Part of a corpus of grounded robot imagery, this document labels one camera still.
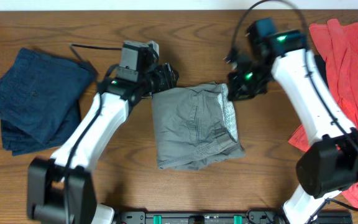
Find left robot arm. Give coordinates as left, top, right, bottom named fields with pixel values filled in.
left=27, top=40, right=178, bottom=223

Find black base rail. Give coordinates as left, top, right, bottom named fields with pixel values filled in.
left=116, top=210, right=353, bottom=224

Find folded navy blue shorts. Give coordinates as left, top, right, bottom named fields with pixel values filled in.
left=0, top=48, right=97, bottom=156

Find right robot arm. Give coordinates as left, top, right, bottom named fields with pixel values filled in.
left=227, top=18, right=358, bottom=223

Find grey cargo shorts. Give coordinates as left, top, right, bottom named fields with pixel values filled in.
left=152, top=83, right=245, bottom=170

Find red orange shirt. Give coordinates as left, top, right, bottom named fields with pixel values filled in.
left=288, top=18, right=358, bottom=218

